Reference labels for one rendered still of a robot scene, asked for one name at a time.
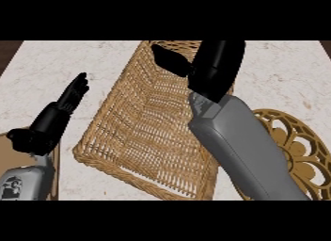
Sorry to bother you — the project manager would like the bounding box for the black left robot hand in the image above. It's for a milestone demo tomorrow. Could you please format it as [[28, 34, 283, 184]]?
[[6, 72, 90, 157]]

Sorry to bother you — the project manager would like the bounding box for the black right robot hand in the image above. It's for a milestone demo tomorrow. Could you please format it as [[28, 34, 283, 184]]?
[[151, 40, 248, 104]]

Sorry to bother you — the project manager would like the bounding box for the tan wicker basket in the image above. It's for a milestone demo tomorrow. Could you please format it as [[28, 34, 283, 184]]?
[[71, 40, 236, 201]]

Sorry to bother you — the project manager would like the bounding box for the round gold cutout placemat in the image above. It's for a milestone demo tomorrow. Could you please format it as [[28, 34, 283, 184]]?
[[236, 108, 331, 201]]

